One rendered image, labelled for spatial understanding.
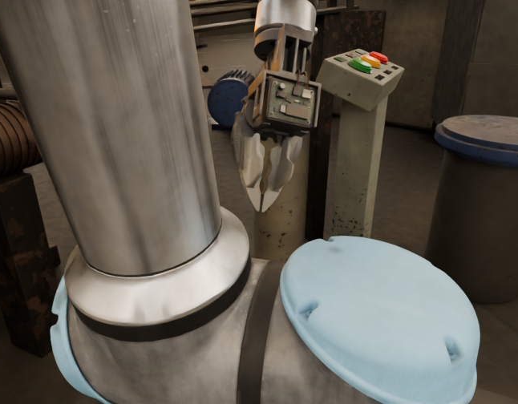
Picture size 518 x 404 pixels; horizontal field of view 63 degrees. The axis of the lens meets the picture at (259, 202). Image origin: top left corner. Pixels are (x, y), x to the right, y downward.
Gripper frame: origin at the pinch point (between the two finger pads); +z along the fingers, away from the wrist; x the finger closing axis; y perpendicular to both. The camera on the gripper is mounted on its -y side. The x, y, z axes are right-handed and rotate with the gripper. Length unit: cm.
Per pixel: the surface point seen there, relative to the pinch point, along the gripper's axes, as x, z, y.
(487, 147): 58, -23, -22
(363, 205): 30.3, -5.9, -25.2
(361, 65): 18.8, -27.5, -11.2
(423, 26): 129, -132, -140
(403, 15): 120, -140, -147
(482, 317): 72, 15, -34
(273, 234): 16.0, 1.8, -37.8
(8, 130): -37, -10, -34
